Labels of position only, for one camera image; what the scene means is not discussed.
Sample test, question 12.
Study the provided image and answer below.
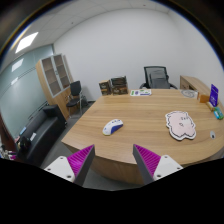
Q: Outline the round wooden desk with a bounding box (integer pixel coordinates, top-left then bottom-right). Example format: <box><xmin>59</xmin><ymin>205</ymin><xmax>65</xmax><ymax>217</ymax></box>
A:
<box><xmin>62</xmin><ymin>89</ymin><xmax>224</xmax><ymax>184</ymax></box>

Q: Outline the round patterned coaster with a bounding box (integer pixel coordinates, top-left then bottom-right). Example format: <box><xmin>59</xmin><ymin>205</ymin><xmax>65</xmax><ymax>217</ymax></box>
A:
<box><xmin>180</xmin><ymin>90</ymin><xmax>198</xmax><ymax>98</ymax></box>

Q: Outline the wooden glass-door cabinet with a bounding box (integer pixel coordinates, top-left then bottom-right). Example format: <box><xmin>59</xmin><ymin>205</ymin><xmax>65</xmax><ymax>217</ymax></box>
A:
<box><xmin>36</xmin><ymin>54</ymin><xmax>72</xmax><ymax>119</ymax></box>

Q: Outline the small brown cardboard box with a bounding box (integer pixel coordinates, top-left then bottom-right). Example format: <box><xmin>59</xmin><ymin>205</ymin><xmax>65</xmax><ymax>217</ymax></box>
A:
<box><xmin>99</xmin><ymin>80</ymin><xmax>111</xmax><ymax>96</ymax></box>

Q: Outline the small wooden block holder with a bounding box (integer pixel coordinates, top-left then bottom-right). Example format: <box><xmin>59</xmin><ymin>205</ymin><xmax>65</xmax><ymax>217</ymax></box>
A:
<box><xmin>199</xmin><ymin>94</ymin><xmax>210</xmax><ymax>103</ymax></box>

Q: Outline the white and blue computer mouse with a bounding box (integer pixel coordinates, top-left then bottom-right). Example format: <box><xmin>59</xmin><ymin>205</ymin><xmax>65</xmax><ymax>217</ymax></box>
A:
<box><xmin>102</xmin><ymin>119</ymin><xmax>123</xmax><ymax>136</ymax></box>

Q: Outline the black leather sofa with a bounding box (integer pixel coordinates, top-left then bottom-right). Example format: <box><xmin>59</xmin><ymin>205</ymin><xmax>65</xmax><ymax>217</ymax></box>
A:
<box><xmin>17</xmin><ymin>105</ymin><xmax>66</xmax><ymax>167</ymax></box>

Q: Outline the teal small box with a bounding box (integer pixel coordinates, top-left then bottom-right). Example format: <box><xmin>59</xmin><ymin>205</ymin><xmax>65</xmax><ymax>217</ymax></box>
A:
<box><xmin>214</xmin><ymin>107</ymin><xmax>224</xmax><ymax>120</ymax></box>

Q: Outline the rectangular ceiling light panel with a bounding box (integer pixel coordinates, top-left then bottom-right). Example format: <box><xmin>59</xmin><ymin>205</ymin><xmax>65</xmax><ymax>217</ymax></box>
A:
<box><xmin>16</xmin><ymin>32</ymin><xmax>38</xmax><ymax>53</ymax></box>

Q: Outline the purple standing sign card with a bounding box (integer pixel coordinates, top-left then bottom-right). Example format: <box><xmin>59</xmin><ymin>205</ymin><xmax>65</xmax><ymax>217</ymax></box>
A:
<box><xmin>209</xmin><ymin>85</ymin><xmax>219</xmax><ymax>107</ymax></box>

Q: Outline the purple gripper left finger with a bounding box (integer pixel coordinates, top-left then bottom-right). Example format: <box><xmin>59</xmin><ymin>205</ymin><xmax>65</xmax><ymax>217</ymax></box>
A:
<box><xmin>45</xmin><ymin>145</ymin><xmax>95</xmax><ymax>186</ymax></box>

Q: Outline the black visitor chair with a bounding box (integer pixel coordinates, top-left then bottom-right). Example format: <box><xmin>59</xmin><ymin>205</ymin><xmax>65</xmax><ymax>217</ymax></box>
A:
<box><xmin>66</xmin><ymin>81</ymin><xmax>83</xmax><ymax>111</ymax></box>

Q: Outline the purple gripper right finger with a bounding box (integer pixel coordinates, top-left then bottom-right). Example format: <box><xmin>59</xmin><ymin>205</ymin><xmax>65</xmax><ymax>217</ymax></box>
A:
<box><xmin>133</xmin><ymin>144</ymin><xmax>182</xmax><ymax>185</ymax></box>

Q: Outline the low wooden side cabinet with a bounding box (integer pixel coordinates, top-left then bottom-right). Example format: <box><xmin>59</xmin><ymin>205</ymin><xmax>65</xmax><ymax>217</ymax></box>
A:
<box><xmin>180</xmin><ymin>75</ymin><xmax>210</xmax><ymax>95</ymax></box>

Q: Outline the black mesh office chair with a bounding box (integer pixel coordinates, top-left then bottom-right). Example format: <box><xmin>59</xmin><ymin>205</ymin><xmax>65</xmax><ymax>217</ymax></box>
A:
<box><xmin>140</xmin><ymin>66</ymin><xmax>176</xmax><ymax>89</ymax></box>

